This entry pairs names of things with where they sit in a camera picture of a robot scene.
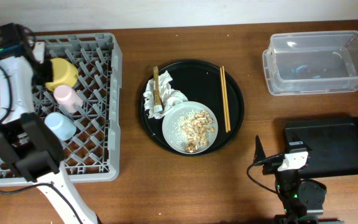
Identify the round black tray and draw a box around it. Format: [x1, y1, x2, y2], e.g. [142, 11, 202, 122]
[139, 60, 245, 155]

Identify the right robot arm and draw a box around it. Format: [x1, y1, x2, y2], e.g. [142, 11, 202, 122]
[246, 136, 343, 224]

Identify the pink plastic cup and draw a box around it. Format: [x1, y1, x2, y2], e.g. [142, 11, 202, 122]
[53, 85, 83, 113]

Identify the gold snack wrapper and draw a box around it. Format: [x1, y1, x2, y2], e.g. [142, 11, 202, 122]
[153, 67, 163, 113]

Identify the yellow plastic bowl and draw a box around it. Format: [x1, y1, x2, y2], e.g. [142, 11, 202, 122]
[45, 58, 79, 91]

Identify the clear plastic bin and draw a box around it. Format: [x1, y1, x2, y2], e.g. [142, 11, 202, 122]
[262, 30, 358, 96]

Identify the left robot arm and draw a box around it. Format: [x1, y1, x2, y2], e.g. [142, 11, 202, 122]
[0, 23, 100, 223]

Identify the grey plate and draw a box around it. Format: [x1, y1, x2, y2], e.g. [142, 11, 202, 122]
[162, 101, 219, 155]

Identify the black rectangular tray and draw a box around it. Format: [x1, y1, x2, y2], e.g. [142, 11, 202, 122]
[284, 117, 358, 179]

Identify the peanut shells and rice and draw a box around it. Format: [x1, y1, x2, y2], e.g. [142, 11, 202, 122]
[177, 110, 217, 153]

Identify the crumpled white napkin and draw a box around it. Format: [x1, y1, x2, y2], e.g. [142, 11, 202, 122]
[143, 70, 188, 119]

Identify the grey dishwasher rack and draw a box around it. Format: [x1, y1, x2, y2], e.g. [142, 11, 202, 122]
[0, 33, 123, 187]

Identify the light blue plastic cup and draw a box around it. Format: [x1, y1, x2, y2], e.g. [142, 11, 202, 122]
[44, 112, 76, 141]

